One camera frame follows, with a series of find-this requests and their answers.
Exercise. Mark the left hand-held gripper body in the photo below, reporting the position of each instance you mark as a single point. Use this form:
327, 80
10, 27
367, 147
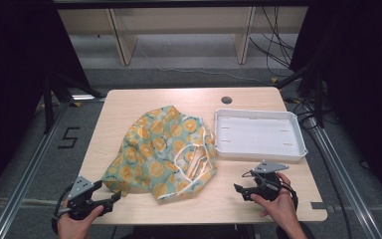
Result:
79, 192

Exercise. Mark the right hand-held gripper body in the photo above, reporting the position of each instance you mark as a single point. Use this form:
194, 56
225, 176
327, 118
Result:
268, 179

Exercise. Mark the white plastic tray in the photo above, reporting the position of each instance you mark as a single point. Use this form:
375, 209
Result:
258, 134

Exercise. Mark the orange print fabric bag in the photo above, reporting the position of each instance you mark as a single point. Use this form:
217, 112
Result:
152, 156

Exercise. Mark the person's right hand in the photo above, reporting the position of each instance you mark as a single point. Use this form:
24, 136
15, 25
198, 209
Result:
280, 207

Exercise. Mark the person's left hand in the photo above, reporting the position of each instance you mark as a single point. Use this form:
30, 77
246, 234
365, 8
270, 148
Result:
76, 227

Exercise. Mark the black tripod stand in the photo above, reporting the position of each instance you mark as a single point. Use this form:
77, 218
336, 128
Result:
317, 99
48, 106

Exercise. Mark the black curtain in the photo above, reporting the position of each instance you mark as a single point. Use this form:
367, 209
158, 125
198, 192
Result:
361, 83
13, 83

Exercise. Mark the aluminium floor rail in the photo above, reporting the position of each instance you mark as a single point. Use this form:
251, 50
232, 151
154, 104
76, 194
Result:
23, 179
341, 179

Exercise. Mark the light wooden desk frame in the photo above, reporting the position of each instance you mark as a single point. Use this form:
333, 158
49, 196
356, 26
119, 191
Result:
179, 30

